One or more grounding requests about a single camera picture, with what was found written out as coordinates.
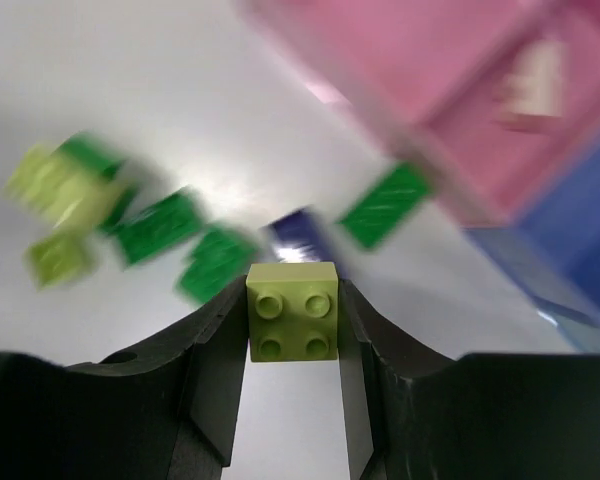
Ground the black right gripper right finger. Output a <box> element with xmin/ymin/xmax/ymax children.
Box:
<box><xmin>338</xmin><ymin>280</ymin><xmax>600</xmax><ymax>479</ymax></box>

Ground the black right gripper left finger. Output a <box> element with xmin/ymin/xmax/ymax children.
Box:
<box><xmin>0</xmin><ymin>279</ymin><xmax>248</xmax><ymax>479</ymax></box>

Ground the lime green square lego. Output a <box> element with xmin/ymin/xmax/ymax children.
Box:
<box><xmin>245</xmin><ymin>262</ymin><xmax>339</xmax><ymax>363</ymax></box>

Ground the dark blue lego brick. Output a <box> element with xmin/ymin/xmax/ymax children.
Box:
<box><xmin>263</xmin><ymin>206</ymin><xmax>348</xmax><ymax>277</ymax></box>

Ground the green lego brick with studs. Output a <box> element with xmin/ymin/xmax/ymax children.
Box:
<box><xmin>176</xmin><ymin>223</ymin><xmax>258</xmax><ymax>304</ymax></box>

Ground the lime green small lego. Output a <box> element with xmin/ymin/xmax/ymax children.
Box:
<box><xmin>25</xmin><ymin>230</ymin><xmax>94</xmax><ymax>289</ymax></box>

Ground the green lego brick upside down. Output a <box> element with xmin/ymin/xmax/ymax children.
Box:
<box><xmin>112</xmin><ymin>187</ymin><xmax>207</xmax><ymax>268</ymax></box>

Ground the blue plastic container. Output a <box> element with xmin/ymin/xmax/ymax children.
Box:
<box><xmin>466</xmin><ymin>136</ymin><xmax>600</xmax><ymax>353</ymax></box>

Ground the lime and green lego stack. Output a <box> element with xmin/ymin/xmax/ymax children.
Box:
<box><xmin>5</xmin><ymin>131</ymin><xmax>138</xmax><ymax>232</ymax></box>

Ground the pink plastic container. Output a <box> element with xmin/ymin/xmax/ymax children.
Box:
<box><xmin>246</xmin><ymin>1</ymin><xmax>600</xmax><ymax>226</ymax></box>

